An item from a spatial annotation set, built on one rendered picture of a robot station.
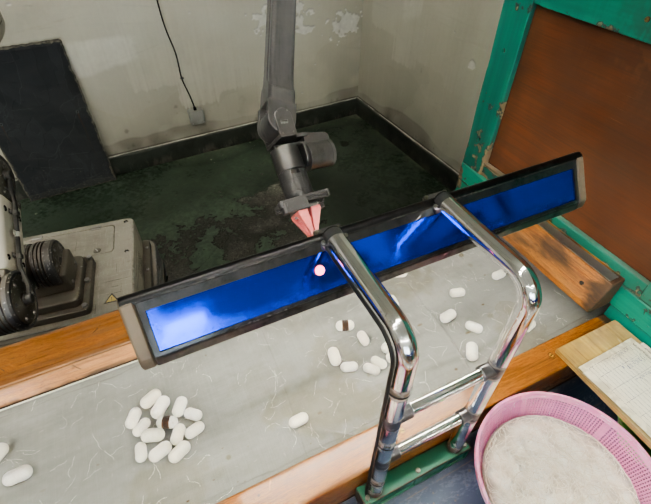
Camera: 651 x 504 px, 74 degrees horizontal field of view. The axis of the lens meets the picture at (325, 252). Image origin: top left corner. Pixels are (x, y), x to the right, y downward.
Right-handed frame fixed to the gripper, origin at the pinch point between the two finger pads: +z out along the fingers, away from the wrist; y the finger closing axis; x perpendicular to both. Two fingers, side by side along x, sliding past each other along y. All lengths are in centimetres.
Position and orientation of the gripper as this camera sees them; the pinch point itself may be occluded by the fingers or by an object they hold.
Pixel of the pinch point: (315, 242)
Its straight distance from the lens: 84.2
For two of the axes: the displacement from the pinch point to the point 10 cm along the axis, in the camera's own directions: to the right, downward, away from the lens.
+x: -2.7, 1.4, 9.5
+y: 9.1, -3.0, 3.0
